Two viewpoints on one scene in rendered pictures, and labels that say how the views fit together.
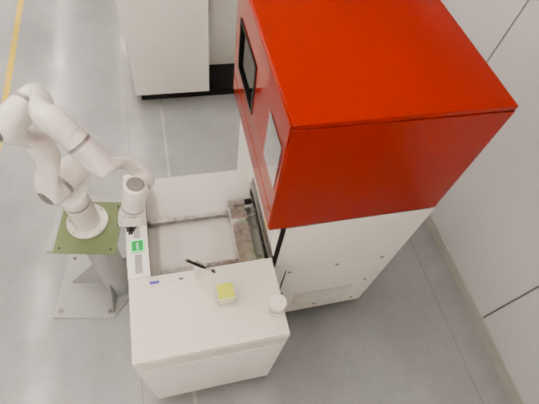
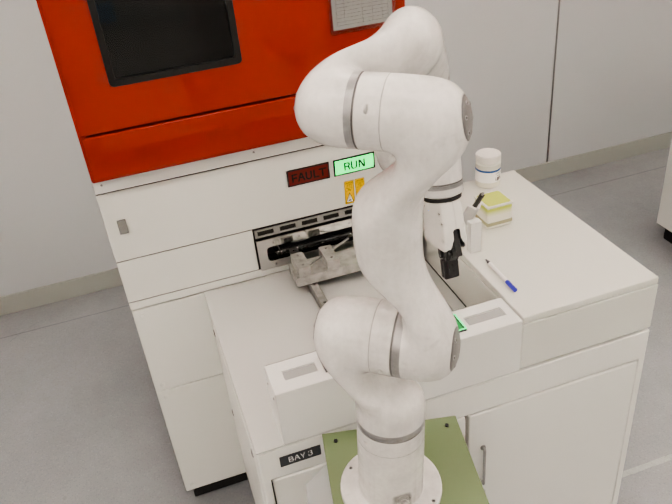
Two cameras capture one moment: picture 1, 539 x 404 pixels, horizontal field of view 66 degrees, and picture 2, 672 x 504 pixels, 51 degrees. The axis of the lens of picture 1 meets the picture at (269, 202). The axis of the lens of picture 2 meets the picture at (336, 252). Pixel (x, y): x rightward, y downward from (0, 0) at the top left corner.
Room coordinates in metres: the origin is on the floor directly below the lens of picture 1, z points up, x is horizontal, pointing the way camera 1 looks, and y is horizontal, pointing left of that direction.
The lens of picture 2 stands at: (0.83, 1.73, 1.92)
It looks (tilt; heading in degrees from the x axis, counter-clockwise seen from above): 32 degrees down; 277
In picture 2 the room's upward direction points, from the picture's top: 6 degrees counter-clockwise
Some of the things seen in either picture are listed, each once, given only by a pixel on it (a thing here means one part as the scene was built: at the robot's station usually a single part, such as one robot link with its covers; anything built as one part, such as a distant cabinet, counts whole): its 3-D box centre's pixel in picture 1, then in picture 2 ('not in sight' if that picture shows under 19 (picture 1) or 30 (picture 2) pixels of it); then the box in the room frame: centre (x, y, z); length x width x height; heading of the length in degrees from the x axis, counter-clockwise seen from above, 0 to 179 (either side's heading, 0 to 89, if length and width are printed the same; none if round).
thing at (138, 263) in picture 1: (138, 229); (396, 368); (0.86, 0.58, 0.89); 0.55 x 0.09 x 0.14; 22
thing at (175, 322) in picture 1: (208, 312); (517, 255); (0.54, 0.16, 0.89); 0.62 x 0.35 x 0.14; 112
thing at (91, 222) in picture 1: (82, 212); (390, 453); (0.87, 0.84, 0.92); 0.19 x 0.19 x 0.18
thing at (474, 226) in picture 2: (200, 268); (471, 224); (0.67, 0.23, 1.03); 0.06 x 0.04 x 0.13; 112
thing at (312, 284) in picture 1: (301, 228); (266, 319); (1.33, -0.23, 0.41); 0.82 x 0.71 x 0.82; 22
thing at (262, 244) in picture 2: (259, 221); (333, 236); (1.03, 0.03, 0.89); 0.44 x 0.02 x 0.10; 22
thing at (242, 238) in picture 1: (241, 232); (356, 258); (0.96, 0.10, 0.87); 0.36 x 0.08 x 0.03; 22
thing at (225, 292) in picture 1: (225, 293); (493, 209); (0.60, 0.10, 1.00); 0.07 x 0.07 x 0.07; 23
